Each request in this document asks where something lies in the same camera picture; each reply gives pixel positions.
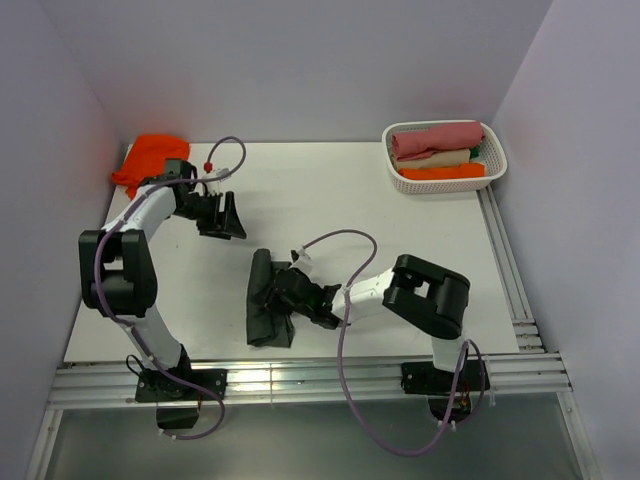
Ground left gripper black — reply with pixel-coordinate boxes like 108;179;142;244
173;190;246;240

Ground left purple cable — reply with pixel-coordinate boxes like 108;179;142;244
93;135;248;442

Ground dark grey t shirt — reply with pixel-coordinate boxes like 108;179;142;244
245;248;295;348

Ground orange t shirt on table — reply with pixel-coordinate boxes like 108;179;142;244
111;134;190;200

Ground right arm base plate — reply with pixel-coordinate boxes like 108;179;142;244
400;359;491;423

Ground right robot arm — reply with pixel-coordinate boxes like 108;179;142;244
249;251;471;396

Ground purple cable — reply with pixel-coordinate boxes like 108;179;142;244
93;135;248;442
299;228;487;457

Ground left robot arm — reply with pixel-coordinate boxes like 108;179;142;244
78;159;247;400

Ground white plastic basket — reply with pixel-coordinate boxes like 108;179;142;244
381;120;507;194

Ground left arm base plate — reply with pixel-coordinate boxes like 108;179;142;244
135;369;228;430

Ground aluminium rail frame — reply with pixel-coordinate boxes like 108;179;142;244
26;187;602;479

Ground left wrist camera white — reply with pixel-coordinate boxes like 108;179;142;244
201;162;231;196

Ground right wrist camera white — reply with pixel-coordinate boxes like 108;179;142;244
290;246;314;276

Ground rolled orange t shirt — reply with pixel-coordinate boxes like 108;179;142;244
398;163;485;181

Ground rolled beige t shirt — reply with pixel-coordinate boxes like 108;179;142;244
391;149;470;171

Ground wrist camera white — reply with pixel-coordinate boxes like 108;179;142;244
201;162;231;196
290;246;314;276

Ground rolled pink t shirt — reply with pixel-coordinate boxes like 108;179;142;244
391;121;485;159

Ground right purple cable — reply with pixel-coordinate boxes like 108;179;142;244
299;228;487;457

